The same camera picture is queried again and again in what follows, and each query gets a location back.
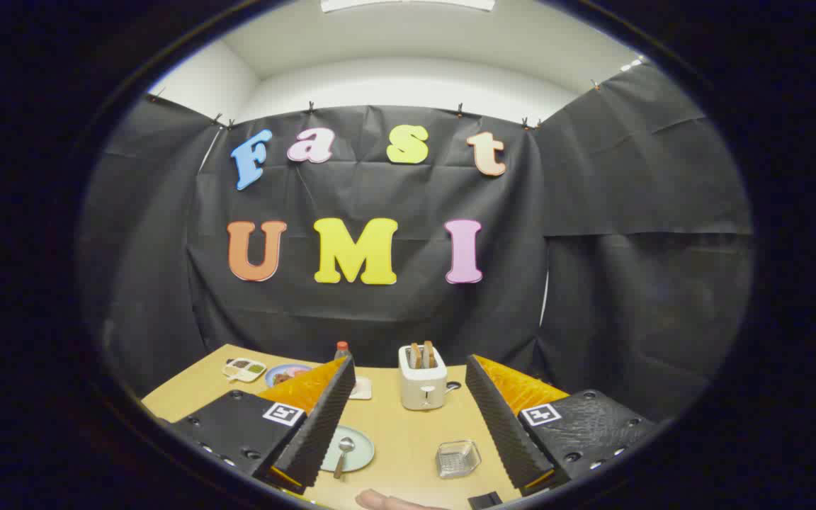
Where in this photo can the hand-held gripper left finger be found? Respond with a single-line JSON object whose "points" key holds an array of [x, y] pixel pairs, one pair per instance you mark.
{"points": [[323, 425]]}

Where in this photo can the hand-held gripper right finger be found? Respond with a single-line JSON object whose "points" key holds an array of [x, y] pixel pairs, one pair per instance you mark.
{"points": [[503, 418]]}

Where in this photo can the metal spoon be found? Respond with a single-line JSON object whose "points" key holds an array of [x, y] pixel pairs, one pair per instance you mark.
{"points": [[345, 446]]}

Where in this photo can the light green plate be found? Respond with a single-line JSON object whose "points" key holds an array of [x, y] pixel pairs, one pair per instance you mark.
{"points": [[362, 453]]}

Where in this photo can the white square coaster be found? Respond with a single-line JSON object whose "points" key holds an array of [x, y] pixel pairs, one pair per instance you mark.
{"points": [[363, 389]]}

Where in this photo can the blue plate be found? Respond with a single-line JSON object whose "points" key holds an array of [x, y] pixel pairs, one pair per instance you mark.
{"points": [[295, 370]]}

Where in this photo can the brown meat slices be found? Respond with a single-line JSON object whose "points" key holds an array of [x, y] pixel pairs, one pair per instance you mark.
{"points": [[282, 377]]}

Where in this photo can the clear water bottle red cap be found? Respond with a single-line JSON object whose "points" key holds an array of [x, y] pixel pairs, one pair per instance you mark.
{"points": [[342, 350]]}

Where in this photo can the small black box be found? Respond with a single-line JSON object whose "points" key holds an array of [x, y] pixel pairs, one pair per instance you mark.
{"points": [[486, 501]]}

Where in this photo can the white toaster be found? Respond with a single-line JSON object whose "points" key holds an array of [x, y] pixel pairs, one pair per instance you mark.
{"points": [[422, 389]]}

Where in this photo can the white divided sauce dish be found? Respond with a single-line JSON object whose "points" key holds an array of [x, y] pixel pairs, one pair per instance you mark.
{"points": [[244, 369]]}

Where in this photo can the toasted bread slice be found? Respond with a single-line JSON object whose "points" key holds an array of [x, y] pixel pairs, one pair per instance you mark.
{"points": [[428, 353], [416, 355]]}

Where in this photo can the black backdrop cloth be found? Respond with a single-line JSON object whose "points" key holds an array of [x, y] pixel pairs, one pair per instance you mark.
{"points": [[606, 283]]}

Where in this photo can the ceiling light panel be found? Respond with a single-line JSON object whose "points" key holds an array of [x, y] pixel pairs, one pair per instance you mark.
{"points": [[408, 4]]}

